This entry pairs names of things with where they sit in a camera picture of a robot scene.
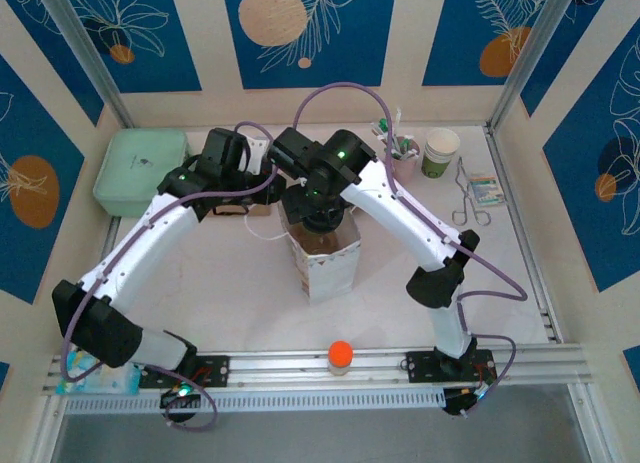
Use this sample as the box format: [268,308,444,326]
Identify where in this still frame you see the printed sugar sachets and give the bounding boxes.
[468,171,505,210]

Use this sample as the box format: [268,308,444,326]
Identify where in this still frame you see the animal print paper gift bag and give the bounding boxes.
[243,202,363,306]

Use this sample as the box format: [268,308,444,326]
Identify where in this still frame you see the brown pulp cup carrier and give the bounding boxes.
[292,221,351,257]

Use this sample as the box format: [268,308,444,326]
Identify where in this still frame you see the mint green zip pouch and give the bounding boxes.
[93,128,191,218]

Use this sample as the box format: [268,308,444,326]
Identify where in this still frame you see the blue wet wipes pack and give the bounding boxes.
[55,350,142,396]

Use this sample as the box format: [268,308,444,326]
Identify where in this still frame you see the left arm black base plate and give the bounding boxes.
[138,355,232,390]

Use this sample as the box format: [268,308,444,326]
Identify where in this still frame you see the orange capped jar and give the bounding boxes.
[327,339,355,378]

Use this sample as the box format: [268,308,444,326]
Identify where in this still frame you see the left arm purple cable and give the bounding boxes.
[59,121,281,433]

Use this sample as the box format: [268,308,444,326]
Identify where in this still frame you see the white slotted cable duct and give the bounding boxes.
[63,387,447,415]

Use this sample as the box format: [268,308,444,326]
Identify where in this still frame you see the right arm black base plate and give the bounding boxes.
[405,350,499,384]

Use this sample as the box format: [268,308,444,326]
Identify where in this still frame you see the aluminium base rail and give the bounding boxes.
[42,345,586,394]

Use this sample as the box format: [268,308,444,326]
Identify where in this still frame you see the pink metal bucket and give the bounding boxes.
[383,142,422,183]

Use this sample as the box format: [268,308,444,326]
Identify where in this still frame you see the green paper coffee cup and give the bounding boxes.
[420,126,462,180]

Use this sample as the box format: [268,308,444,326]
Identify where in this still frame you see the metal wire tongs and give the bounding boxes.
[450,155,490,228]

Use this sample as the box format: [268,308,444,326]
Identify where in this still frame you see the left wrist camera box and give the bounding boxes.
[245,134,274,177]

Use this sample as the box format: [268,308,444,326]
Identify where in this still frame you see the aluminium frame post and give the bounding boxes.
[487,0,584,129]
[37,0,135,130]

